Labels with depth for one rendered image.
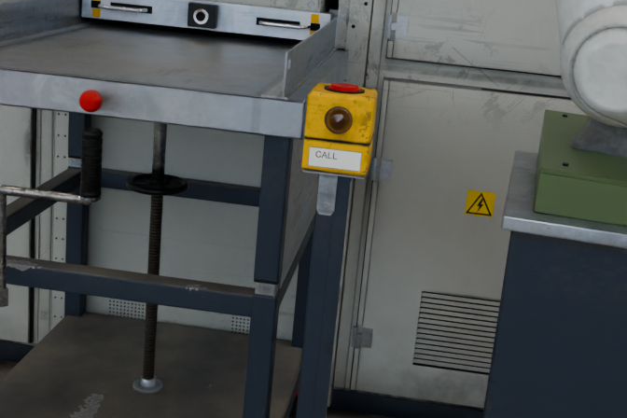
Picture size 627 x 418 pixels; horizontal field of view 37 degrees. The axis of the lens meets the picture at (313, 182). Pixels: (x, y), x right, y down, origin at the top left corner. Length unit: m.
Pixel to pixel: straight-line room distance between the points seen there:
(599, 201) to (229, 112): 0.53
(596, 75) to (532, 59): 0.88
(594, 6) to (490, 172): 0.93
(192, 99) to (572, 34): 0.55
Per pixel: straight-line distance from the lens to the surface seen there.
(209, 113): 1.37
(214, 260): 2.17
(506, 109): 2.01
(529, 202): 1.31
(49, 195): 1.45
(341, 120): 1.09
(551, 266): 1.26
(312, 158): 1.12
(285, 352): 2.11
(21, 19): 1.83
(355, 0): 2.00
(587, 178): 1.26
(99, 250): 2.24
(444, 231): 2.06
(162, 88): 1.38
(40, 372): 2.00
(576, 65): 1.13
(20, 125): 2.21
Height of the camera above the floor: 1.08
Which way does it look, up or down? 15 degrees down
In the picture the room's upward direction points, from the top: 5 degrees clockwise
